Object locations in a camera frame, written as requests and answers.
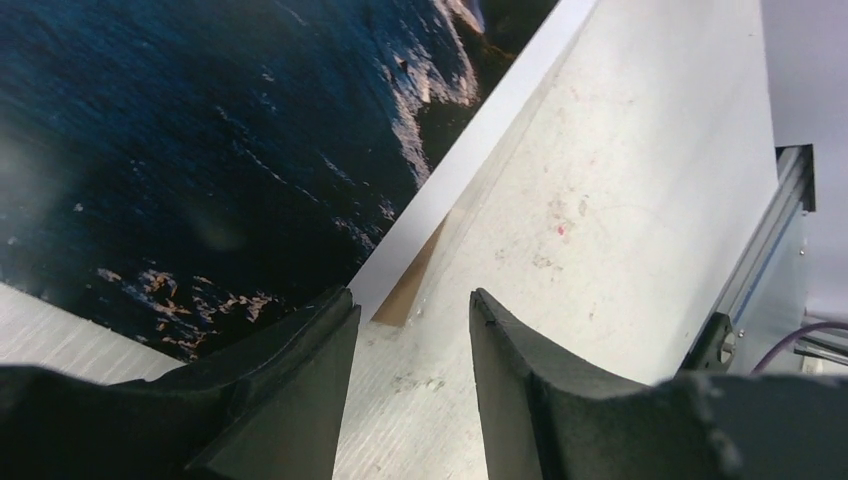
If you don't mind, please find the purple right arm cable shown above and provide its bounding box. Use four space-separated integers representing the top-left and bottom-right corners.
751 321 848 378

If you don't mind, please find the landscape photo print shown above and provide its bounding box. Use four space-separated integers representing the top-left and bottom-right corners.
1 1 596 383

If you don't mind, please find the brown cardboard backing board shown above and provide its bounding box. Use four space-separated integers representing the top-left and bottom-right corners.
372 219 446 327

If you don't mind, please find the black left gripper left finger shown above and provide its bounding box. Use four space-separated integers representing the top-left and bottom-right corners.
1 288 361 479

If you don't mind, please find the aluminium front rail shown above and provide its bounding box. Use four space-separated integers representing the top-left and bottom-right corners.
679 144 815 374

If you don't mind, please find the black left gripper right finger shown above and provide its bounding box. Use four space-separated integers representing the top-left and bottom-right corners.
469 289 847 479

